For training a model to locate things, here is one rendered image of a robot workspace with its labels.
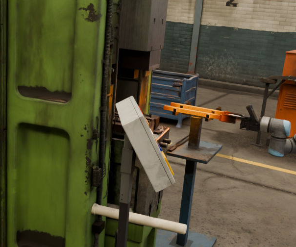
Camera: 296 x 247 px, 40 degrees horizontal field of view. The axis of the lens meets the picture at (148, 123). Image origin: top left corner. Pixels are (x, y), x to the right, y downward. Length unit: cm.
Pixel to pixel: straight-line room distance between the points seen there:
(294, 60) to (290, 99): 49
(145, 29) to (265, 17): 788
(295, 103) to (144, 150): 428
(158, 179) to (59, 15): 85
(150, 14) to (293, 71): 381
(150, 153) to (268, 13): 844
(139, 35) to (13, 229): 113
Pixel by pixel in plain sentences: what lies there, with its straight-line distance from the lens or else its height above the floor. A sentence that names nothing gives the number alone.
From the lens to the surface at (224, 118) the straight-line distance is 245.
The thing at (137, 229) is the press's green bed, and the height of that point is 44.
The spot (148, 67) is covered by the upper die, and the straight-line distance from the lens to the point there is 197.
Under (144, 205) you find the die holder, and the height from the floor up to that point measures 59.
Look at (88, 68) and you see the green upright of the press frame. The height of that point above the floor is 129.
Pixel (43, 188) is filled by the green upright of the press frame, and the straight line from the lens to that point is 206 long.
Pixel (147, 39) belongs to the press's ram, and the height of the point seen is 142.
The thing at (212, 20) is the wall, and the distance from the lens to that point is 1002.
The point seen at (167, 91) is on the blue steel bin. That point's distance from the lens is 595.
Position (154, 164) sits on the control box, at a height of 103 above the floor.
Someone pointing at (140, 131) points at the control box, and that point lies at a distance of 137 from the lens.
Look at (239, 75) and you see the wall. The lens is 985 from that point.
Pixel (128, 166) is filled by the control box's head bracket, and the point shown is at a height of 96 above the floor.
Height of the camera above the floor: 152
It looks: 15 degrees down
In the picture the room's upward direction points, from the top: 5 degrees clockwise
